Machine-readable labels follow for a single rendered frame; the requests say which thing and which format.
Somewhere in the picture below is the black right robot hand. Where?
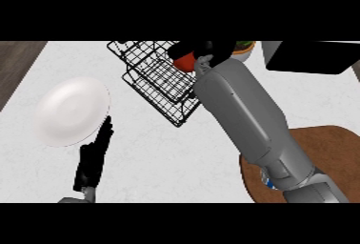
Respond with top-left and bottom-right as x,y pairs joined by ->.
167,40 -> 238,69

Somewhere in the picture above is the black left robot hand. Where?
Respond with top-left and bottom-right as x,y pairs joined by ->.
73,115 -> 116,193

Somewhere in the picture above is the red bell pepper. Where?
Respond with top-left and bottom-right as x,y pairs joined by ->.
173,51 -> 197,73

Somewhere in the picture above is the brown wooden cutting board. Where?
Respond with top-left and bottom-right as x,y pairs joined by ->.
240,125 -> 360,204

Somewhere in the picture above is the potted green plant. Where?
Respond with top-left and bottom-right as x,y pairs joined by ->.
229,40 -> 257,63

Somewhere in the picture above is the white plate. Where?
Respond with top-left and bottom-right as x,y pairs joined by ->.
34,76 -> 113,148

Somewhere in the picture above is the black appliance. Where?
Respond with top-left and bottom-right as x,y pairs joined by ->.
260,40 -> 360,75

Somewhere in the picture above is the blue and white object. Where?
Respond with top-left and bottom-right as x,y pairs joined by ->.
259,170 -> 279,191

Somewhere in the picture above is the black wire tiered basket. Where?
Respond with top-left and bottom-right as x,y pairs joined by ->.
105,40 -> 203,129

